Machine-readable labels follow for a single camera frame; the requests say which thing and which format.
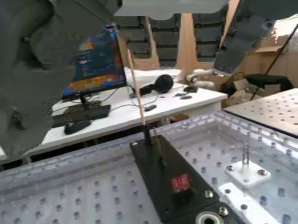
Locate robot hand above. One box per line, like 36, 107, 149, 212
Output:
0, 0, 298, 163

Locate computer monitor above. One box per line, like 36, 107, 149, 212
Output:
60, 23, 129, 102

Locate black keyboard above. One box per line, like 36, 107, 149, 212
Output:
49, 104, 113, 129

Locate black computer mouse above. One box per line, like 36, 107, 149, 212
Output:
62, 119, 93, 136

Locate thin stick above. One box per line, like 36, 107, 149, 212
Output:
125, 49, 153, 148

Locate black headphones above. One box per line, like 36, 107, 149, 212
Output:
138, 73, 175, 97

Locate clear box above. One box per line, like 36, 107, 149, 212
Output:
0, 110, 298, 224

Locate white desk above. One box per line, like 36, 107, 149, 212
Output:
22, 82, 228, 158

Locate small white jointed device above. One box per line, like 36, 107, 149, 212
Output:
183, 67, 215, 92

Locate black plate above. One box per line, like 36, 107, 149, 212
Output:
129, 134, 250, 224

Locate small white block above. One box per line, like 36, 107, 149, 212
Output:
222, 159, 272, 188

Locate metal bearing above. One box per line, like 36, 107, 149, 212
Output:
194, 210, 226, 224

